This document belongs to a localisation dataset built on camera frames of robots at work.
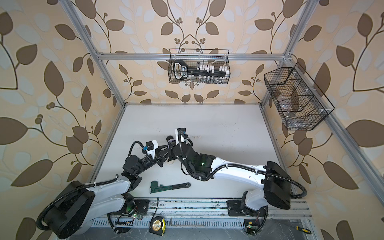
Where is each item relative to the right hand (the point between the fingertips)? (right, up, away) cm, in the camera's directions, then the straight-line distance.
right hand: (169, 144), depth 72 cm
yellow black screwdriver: (+60, -38, -4) cm, 72 cm away
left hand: (+1, -1, +1) cm, 2 cm away
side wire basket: (+65, +21, +2) cm, 68 cm away
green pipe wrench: (-9, -25, +8) cm, 28 cm away
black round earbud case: (-6, 0, +27) cm, 28 cm away
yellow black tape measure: (-4, -36, -5) cm, 37 cm away
